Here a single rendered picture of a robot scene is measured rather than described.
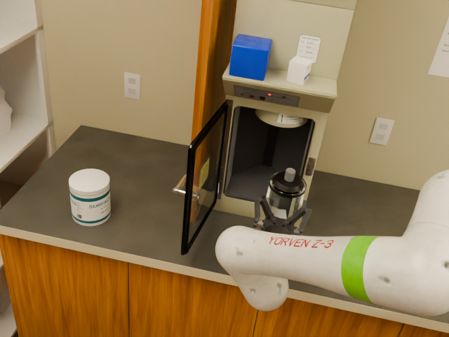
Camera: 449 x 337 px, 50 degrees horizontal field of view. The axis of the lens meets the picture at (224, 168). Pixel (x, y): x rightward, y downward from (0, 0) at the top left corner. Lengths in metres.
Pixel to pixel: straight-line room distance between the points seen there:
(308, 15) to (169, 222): 0.82
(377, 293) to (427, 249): 0.11
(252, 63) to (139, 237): 0.68
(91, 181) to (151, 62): 0.63
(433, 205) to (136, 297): 1.16
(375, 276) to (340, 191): 1.18
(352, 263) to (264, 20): 0.80
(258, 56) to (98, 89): 1.00
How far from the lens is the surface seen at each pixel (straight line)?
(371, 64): 1.92
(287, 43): 1.44
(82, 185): 1.62
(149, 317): 1.83
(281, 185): 1.37
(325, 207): 1.89
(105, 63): 2.11
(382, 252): 0.84
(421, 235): 0.84
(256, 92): 1.42
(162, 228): 1.67
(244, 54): 1.35
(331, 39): 1.43
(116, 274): 1.72
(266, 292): 1.13
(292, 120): 1.56
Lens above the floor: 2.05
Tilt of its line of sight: 34 degrees down
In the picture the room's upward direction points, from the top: 7 degrees clockwise
